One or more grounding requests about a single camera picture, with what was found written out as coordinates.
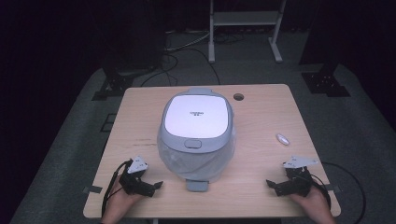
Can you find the grey pedal trash can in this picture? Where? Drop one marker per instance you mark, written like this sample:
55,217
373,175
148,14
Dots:
196,118

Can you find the person's left hand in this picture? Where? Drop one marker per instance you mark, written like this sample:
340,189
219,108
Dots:
120,203

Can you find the white metal stand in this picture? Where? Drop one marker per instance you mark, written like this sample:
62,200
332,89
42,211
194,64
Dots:
214,18

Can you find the grey tape piece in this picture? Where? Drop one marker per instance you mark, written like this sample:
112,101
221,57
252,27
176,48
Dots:
334,188
92,189

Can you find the black floor outlet cover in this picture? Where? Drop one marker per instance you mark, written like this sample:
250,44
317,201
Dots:
108,123

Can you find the small white wrapper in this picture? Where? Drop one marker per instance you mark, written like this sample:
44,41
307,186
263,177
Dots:
282,139

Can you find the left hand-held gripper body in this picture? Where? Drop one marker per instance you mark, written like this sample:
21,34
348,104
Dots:
137,184

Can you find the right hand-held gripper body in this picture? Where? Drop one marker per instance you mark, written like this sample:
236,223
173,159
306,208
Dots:
294,183

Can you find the black stand base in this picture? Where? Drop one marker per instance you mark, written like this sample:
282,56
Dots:
325,82
113,84

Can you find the person's right hand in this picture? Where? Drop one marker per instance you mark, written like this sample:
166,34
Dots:
314,205

